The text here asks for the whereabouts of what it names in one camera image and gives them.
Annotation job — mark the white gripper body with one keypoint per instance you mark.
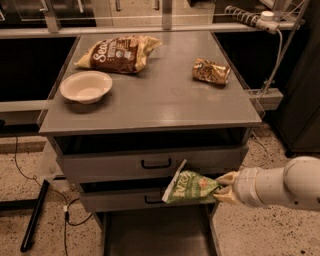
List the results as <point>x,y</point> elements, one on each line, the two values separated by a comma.
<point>246,188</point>

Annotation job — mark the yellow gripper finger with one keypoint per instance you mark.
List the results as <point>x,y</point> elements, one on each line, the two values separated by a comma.
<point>228,178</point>
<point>226,195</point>

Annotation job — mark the green jalapeno chip bag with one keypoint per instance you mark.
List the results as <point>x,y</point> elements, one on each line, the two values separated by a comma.
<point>190,186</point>

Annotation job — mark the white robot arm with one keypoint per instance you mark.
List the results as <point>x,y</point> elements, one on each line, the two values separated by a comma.
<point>294,186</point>

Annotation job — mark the top grey drawer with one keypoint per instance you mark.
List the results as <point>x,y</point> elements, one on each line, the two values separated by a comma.
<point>129,156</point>

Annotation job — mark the grey drawer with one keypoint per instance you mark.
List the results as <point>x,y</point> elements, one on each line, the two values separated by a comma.
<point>169,231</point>
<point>129,156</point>
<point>122,195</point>

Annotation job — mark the bottom grey drawer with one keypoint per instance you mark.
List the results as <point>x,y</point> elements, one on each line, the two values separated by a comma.
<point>169,231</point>

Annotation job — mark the grey drawer cabinet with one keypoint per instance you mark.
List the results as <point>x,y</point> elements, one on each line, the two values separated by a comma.
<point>163,97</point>

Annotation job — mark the small gold snack bag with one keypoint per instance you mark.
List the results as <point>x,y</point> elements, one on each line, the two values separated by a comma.
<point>210,71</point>

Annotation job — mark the middle grey drawer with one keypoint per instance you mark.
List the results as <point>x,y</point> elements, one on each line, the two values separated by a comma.
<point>122,195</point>

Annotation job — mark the brown yellow chip bag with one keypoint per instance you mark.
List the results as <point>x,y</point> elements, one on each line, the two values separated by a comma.
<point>125,54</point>

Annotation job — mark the white power strip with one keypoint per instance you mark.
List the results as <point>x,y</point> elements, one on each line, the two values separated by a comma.
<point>264,21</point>

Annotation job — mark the white paper bowl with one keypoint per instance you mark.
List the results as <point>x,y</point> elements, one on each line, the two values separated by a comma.
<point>86,87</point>

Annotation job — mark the black metal floor bar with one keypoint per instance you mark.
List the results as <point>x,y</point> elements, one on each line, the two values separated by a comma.
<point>27,240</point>

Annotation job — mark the black top drawer handle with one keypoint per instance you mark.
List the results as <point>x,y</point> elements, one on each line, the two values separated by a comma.
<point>156,164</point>

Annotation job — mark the black drawer handle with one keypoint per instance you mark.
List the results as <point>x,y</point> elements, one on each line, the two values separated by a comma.
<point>156,164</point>
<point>147,200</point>

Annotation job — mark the black middle drawer handle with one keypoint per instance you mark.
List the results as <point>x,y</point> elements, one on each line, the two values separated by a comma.
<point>147,200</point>

